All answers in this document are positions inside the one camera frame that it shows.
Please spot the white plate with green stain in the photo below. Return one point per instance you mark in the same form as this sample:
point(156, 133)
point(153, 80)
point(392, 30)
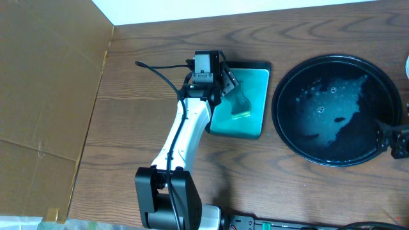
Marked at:
point(407, 67)

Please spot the black tray with green water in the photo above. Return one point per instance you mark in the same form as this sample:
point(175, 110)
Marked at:
point(254, 78)

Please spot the round black serving tray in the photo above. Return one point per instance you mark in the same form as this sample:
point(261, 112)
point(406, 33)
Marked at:
point(328, 109)

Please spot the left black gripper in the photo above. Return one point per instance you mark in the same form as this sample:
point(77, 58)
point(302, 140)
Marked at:
point(230, 80)

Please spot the green yellow sponge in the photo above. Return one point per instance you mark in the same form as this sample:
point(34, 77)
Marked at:
point(240, 104)

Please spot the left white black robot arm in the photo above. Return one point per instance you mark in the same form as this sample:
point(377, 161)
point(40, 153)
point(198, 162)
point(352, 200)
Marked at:
point(166, 193)

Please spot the brown cardboard sheet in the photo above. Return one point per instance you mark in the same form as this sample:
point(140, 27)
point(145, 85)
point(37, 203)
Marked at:
point(52, 59)

